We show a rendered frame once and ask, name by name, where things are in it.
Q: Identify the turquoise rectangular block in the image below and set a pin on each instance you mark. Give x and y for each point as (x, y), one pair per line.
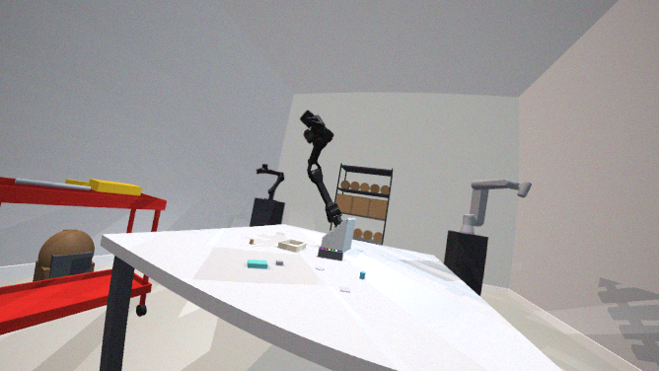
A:
(260, 264)

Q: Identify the cream shallow tray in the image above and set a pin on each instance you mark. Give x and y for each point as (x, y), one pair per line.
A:
(292, 245)

